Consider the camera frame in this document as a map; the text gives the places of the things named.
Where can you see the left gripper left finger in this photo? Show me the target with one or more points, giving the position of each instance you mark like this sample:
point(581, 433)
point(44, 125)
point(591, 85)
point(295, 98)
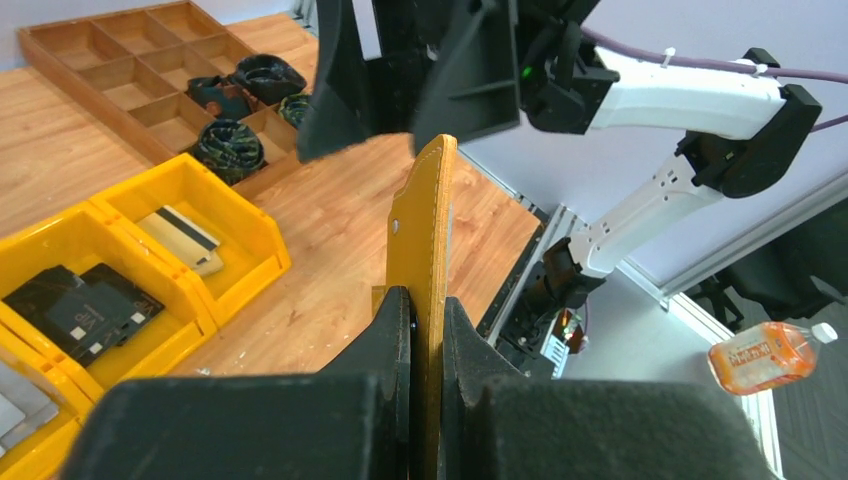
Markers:
point(349, 420)

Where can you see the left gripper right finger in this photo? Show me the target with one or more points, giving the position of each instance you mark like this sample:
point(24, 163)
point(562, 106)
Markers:
point(498, 423)

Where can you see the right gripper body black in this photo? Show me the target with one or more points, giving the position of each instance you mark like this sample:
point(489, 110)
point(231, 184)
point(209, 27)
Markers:
point(410, 33)

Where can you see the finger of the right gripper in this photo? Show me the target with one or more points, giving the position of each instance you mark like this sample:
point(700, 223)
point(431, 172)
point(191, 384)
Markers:
point(471, 90)
point(342, 109)

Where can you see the yellow leather card holder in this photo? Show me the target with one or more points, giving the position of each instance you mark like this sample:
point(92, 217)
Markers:
point(411, 302)

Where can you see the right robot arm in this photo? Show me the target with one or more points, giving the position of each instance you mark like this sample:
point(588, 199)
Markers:
point(743, 123)

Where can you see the gold cards in bin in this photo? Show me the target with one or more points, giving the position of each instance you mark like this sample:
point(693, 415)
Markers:
point(185, 239)

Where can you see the black cards in bin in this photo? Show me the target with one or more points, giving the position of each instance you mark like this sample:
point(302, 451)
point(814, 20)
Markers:
point(84, 315)

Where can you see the silver cards in bin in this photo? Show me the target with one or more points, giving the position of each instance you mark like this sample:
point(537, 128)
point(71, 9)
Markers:
point(24, 410)

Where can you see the black green coiled belt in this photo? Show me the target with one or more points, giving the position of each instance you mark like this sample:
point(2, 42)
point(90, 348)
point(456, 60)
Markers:
point(293, 108)

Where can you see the black coiled belt right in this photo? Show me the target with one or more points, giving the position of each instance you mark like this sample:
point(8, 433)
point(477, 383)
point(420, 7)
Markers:
point(268, 77)

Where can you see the black coiled belt front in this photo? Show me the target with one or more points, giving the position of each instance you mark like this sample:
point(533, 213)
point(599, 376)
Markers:
point(230, 149)

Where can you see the black coiled belt left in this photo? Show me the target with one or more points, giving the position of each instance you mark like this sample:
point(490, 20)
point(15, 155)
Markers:
point(221, 97)

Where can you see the yellow bin right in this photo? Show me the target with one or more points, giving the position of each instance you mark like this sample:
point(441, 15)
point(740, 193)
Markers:
point(252, 247)

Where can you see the yellow bin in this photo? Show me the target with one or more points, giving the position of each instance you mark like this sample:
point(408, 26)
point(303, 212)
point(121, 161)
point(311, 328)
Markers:
point(42, 455)
point(252, 247)
point(80, 238)

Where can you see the brown wooden compartment tray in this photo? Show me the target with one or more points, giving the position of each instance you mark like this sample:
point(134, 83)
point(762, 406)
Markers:
point(130, 69)

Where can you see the orange drink bottle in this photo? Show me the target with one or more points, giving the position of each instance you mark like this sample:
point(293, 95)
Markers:
point(767, 356)

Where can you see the yellow bin left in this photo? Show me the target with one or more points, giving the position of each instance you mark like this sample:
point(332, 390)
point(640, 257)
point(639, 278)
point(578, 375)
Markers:
point(42, 455)

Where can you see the yellow bin middle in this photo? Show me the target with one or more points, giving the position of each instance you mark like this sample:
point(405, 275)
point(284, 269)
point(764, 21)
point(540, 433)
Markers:
point(80, 238)

